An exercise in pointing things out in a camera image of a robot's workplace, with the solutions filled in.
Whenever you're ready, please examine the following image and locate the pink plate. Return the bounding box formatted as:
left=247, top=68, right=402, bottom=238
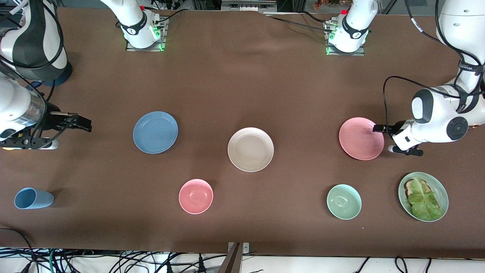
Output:
left=339, top=117, right=385, bottom=161

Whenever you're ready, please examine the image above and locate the blue plate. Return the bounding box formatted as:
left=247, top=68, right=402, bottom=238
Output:
left=133, top=111, right=178, bottom=154

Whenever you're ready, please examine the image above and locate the dark blue pot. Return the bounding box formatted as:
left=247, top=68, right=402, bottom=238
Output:
left=31, top=61, right=73, bottom=86

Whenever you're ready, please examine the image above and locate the slice of brown bread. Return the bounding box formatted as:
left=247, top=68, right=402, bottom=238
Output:
left=404, top=179, right=441, bottom=210

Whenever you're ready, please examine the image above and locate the green plate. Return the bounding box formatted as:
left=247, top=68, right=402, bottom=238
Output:
left=398, top=172, right=449, bottom=223

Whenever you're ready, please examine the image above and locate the green lettuce leaf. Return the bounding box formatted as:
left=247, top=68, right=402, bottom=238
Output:
left=407, top=177, right=443, bottom=221

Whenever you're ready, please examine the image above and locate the blue cup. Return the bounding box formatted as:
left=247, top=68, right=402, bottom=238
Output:
left=14, top=187, right=55, bottom=210

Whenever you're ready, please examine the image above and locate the green bowl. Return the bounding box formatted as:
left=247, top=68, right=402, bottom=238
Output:
left=327, top=184, right=362, bottom=220

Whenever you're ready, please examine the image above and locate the beige plate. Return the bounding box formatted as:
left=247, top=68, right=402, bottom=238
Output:
left=227, top=127, right=274, bottom=173

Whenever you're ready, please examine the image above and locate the pink bowl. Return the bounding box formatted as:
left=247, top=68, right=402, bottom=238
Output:
left=178, top=179, right=214, bottom=215

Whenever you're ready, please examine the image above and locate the brown table cloth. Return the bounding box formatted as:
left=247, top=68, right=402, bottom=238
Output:
left=0, top=7, right=485, bottom=259

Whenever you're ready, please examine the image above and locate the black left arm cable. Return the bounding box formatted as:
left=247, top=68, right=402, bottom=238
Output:
left=383, top=0, right=485, bottom=132

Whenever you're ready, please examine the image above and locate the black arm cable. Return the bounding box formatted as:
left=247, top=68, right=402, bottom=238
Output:
left=0, top=0, right=66, bottom=100
left=383, top=0, right=485, bottom=132

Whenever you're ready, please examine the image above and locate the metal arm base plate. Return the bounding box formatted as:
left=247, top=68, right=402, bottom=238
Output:
left=325, top=21, right=366, bottom=57
left=126, top=17, right=166, bottom=52

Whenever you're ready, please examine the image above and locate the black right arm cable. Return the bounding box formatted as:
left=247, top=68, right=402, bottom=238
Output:
left=0, top=0, right=66, bottom=100

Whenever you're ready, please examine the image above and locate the black base cable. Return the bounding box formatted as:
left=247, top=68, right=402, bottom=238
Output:
left=299, top=10, right=331, bottom=24
left=153, top=7, right=191, bottom=28
left=265, top=14, right=334, bottom=34

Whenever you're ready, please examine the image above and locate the aluminium frame bar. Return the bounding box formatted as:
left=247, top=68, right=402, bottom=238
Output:
left=221, top=0, right=278, bottom=13

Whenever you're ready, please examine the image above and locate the dark camera post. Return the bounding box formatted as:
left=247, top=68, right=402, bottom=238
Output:
left=217, top=243, right=243, bottom=273

